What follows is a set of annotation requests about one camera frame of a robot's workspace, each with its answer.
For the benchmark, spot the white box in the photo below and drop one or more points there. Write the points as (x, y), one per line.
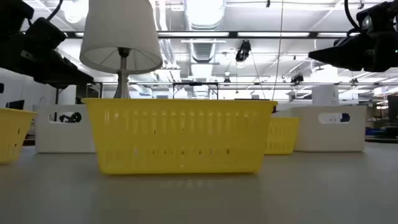
(325, 95)

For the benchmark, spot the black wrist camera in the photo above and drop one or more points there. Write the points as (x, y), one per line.
(45, 32)
(377, 17)

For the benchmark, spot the black overhead camera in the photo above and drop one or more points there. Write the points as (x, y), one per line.
(243, 51)
(297, 78)

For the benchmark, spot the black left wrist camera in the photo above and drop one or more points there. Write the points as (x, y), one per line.
(45, 32)

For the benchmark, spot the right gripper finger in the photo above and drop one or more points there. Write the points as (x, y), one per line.
(345, 53)

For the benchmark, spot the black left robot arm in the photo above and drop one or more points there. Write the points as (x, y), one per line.
(14, 12)

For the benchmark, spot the white fabric lamp shade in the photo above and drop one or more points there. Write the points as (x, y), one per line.
(121, 31)

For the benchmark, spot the white plastic storage basket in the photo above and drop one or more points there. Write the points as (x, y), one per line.
(329, 137)
(62, 137)

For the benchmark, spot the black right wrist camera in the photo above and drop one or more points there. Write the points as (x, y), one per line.
(377, 17)

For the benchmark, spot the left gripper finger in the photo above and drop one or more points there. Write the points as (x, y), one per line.
(62, 76)

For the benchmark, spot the black computer monitor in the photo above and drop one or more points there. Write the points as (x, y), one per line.
(15, 105)

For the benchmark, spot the black overhead frame beam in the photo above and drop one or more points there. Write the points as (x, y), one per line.
(232, 34)

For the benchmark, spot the silver ventilation duct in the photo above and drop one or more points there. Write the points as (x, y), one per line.
(203, 51)

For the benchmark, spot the yellow slotted plastic basket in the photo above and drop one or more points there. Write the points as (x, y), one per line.
(281, 137)
(180, 140)
(14, 137)

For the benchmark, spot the silver metal lamp base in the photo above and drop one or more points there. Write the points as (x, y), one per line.
(122, 84)

